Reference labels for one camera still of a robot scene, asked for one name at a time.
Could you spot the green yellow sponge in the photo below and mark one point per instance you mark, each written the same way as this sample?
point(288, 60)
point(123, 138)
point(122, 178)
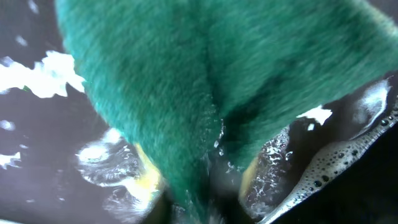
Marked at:
point(175, 76)

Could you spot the black sponge tray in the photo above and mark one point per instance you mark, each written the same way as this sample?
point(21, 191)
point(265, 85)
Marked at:
point(60, 163)

